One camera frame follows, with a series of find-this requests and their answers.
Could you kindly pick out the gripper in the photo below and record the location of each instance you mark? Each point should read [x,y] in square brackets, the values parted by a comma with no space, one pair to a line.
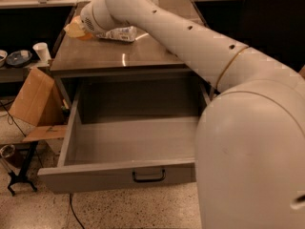
[87,20]

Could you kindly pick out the orange fruit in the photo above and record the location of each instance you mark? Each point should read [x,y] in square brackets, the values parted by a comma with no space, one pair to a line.
[87,36]

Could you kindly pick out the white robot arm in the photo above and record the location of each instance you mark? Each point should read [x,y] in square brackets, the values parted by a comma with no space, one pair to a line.
[250,140]

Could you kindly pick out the grey drawer cabinet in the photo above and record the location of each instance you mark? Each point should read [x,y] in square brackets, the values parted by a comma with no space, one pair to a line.
[120,78]

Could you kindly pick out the open grey top drawer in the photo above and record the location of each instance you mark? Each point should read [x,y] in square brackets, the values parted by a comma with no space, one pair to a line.
[100,151]

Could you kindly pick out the white paper cup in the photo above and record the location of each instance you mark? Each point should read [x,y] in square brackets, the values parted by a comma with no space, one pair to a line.
[42,51]

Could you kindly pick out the clear plastic water bottle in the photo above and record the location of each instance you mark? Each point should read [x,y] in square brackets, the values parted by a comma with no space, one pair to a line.
[127,34]

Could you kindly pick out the dark blue plate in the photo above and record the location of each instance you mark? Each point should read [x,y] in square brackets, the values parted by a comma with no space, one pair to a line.
[19,59]

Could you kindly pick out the white bowl at left edge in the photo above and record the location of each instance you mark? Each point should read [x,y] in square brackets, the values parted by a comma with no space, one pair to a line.
[3,56]

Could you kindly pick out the low grey side shelf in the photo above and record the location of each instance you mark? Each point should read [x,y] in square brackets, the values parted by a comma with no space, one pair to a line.
[10,74]

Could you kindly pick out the brown cardboard box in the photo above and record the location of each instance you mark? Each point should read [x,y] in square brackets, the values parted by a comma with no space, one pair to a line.
[39,103]

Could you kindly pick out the black metal stand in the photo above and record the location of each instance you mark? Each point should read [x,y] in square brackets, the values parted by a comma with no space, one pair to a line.
[21,159]

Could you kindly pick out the black office chair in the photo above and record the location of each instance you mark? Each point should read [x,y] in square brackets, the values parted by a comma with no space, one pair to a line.
[275,27]

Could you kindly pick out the black drawer handle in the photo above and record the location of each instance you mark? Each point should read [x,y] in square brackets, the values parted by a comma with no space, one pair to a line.
[150,177]

